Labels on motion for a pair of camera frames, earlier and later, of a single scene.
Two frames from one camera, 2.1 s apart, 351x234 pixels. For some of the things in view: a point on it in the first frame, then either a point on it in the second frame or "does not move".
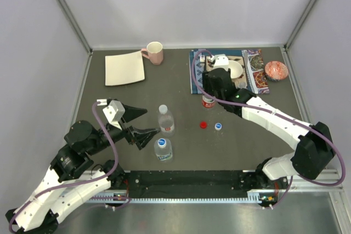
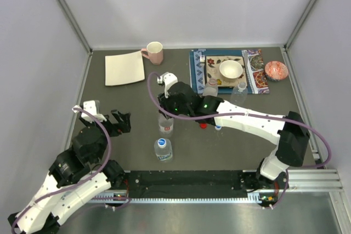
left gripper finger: (131, 112) -> (116, 116)
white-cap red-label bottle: (165, 121) does not move
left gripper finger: (141, 136) -> (125, 119)
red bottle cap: (203, 125) does not move
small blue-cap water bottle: (163, 149) does not move
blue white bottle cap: (218, 126) does not move
